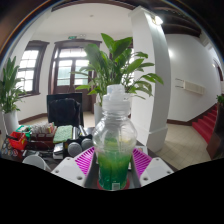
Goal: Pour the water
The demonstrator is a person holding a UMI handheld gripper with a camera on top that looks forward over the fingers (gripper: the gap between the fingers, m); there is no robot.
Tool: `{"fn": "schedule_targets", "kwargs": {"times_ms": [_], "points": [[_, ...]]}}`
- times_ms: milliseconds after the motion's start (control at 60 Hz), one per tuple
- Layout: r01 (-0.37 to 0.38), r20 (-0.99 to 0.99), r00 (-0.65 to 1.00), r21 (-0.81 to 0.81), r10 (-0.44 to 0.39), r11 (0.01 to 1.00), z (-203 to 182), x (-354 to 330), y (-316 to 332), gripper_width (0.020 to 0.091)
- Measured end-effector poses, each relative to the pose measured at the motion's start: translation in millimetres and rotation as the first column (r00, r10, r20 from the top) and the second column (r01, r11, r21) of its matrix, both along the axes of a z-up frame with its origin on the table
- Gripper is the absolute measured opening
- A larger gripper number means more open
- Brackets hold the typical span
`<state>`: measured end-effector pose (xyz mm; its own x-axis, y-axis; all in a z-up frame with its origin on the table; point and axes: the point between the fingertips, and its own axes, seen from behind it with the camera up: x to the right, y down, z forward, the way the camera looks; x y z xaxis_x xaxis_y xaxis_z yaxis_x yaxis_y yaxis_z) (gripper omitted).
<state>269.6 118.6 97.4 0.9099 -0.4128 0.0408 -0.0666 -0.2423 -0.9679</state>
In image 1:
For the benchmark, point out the brown wooden glazed door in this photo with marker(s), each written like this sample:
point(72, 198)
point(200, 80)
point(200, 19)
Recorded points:
point(65, 71)

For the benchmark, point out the black monitor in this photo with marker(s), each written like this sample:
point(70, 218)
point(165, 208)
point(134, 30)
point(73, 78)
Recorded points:
point(65, 111)

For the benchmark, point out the clear bottle with green drink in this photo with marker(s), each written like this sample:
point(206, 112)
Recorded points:
point(114, 133)

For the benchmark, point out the green sponge cloth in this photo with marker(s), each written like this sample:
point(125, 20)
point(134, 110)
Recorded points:
point(63, 134)

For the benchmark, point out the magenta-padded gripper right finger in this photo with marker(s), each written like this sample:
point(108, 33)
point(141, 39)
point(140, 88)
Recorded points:
point(156, 170)

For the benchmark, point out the brown-framed window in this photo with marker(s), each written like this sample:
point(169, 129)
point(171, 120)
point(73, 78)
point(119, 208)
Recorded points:
point(28, 70)

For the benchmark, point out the leafy plant in white pot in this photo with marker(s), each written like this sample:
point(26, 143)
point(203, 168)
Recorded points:
point(8, 86)
point(116, 63)

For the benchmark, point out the printed paper leaflet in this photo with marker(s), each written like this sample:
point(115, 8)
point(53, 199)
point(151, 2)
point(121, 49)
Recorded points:
point(144, 150)

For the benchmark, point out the grey-headed microphone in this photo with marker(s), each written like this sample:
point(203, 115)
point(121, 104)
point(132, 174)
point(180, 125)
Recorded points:
point(87, 143)
point(75, 149)

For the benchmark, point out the green box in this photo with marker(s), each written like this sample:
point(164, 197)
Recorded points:
point(22, 128)

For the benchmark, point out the red box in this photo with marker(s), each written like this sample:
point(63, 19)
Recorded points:
point(17, 141)

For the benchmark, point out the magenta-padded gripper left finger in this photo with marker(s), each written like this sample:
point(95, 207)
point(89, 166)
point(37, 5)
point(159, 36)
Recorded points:
point(66, 168)

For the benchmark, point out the bright wall lamp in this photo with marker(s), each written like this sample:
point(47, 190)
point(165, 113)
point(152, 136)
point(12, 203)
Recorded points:
point(158, 20)

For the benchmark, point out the green exit sign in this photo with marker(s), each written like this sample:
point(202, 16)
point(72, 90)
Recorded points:
point(72, 37)

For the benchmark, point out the white wall radiator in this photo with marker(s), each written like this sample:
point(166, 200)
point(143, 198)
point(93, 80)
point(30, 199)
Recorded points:
point(190, 86)

